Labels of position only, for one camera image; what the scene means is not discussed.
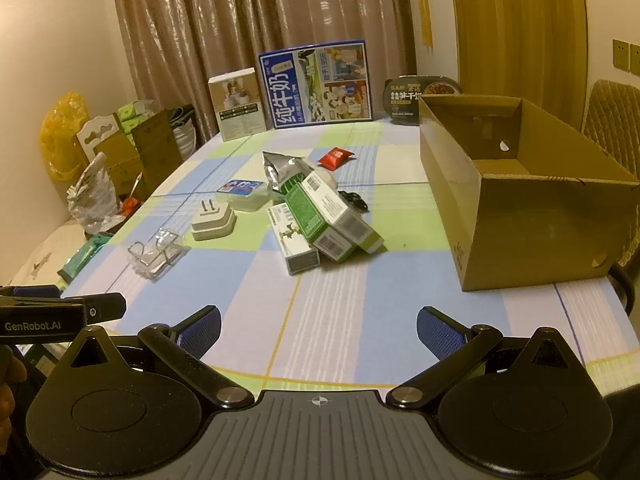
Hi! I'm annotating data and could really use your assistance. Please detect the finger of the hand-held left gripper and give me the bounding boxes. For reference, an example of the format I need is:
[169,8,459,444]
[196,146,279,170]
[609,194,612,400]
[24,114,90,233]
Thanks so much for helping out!
[0,285,62,301]
[0,292,127,322]

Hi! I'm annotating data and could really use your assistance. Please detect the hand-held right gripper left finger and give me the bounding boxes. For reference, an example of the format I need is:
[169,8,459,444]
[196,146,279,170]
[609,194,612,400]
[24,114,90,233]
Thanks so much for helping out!
[60,305,256,408]

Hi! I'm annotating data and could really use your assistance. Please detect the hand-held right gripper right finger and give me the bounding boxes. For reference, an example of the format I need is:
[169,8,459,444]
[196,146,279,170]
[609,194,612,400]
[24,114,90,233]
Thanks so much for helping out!
[385,305,583,408]

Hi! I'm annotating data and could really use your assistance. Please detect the large cardboard box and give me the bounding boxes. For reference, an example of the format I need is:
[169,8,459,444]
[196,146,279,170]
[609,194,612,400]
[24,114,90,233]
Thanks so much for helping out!
[418,94,640,292]

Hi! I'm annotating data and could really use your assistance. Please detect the blue label floss pick box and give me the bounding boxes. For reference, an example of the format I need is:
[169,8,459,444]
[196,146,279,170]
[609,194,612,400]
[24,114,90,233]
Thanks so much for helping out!
[217,178,268,212]

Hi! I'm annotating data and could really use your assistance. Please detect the green white carton box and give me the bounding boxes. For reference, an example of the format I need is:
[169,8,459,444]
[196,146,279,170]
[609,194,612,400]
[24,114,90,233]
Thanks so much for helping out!
[312,210,386,263]
[285,172,363,243]

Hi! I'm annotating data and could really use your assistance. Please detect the plaid cloth covered desktop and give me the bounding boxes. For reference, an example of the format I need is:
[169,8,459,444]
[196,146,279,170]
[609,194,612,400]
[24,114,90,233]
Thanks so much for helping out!
[57,120,613,396]

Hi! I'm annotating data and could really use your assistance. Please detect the person's left hand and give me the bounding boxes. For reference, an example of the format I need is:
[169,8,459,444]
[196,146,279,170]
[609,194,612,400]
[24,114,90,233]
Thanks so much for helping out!
[0,347,28,431]

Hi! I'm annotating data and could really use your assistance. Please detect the green wipes packet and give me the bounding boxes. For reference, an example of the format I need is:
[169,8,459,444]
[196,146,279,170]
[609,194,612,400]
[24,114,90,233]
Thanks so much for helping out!
[57,235,113,281]

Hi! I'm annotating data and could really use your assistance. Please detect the white power adapter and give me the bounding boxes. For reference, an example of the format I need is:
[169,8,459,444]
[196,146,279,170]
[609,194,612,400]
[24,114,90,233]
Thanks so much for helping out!
[191,200,237,241]

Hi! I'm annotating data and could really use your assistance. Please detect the white printed plastic bag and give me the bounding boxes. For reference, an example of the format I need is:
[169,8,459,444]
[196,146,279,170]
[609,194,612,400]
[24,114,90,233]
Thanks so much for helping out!
[67,152,121,233]

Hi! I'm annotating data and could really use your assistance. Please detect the white carton with plant print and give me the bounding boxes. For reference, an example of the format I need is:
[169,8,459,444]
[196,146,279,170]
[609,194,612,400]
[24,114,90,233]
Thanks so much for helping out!
[267,204,321,275]

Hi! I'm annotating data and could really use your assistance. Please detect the yellow plastic bag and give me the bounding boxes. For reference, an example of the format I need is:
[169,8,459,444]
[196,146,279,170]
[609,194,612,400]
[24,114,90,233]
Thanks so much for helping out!
[40,92,91,181]

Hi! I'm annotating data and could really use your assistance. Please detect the small brown cardboard box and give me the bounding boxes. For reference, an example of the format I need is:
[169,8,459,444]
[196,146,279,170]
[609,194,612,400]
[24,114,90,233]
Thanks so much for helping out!
[95,110,183,196]

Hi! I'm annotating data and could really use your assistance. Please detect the silver foil bag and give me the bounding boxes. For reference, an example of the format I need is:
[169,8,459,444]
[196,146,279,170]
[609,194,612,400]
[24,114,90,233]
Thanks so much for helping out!
[262,151,313,195]

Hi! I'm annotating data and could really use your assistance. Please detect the dark bag with white stripes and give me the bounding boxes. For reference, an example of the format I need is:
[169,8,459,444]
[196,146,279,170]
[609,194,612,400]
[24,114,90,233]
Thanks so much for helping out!
[170,105,198,158]

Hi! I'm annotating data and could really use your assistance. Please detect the green tissue packs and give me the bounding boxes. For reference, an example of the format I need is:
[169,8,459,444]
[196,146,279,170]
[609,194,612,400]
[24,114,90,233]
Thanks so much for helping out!
[117,100,156,133]

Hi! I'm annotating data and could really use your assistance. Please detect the red snack packet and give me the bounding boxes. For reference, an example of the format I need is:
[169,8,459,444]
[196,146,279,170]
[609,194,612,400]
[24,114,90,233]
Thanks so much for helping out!
[318,147,357,170]

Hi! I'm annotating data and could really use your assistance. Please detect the white product picture box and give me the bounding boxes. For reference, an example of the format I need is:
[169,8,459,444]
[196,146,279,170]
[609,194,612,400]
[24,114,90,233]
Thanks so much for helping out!
[208,68,266,142]

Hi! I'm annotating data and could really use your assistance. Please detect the black instant rice bowl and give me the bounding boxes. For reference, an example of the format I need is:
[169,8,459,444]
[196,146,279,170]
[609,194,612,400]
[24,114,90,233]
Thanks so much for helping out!
[384,75,463,127]

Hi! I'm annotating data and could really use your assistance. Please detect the blue illustrated milk carton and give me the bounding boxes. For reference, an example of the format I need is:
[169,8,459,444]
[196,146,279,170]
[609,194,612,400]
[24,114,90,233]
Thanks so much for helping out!
[258,40,373,131]

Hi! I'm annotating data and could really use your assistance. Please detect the quilted chair back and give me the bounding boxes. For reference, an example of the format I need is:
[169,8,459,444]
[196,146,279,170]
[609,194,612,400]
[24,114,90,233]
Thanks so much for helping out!
[582,79,640,183]

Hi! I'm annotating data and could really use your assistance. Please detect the yellow hanging tassel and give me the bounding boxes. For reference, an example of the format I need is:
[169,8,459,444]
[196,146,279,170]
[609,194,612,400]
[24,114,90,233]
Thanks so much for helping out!
[417,0,433,48]

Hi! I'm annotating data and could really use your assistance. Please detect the wooden door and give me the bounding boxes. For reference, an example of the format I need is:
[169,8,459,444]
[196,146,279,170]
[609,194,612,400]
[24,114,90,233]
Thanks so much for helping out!
[447,0,588,111]

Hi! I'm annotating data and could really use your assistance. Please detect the clear plastic wire hook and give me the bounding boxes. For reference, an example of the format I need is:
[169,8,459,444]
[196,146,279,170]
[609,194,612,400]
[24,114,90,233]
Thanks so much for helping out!
[127,229,185,281]

